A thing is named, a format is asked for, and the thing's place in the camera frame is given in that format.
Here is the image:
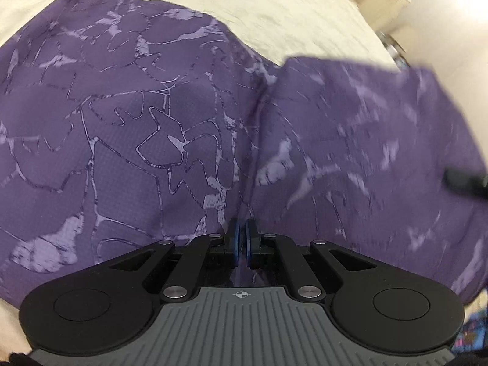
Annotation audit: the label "cream embroidered bed cover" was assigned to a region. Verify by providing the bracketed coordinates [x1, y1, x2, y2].
[1, 0, 394, 357]

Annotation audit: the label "purple patterned garment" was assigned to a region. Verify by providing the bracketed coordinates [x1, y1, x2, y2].
[1, 0, 487, 305]

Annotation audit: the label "small items on nightstand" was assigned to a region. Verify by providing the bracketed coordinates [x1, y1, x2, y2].
[376, 31, 405, 63]

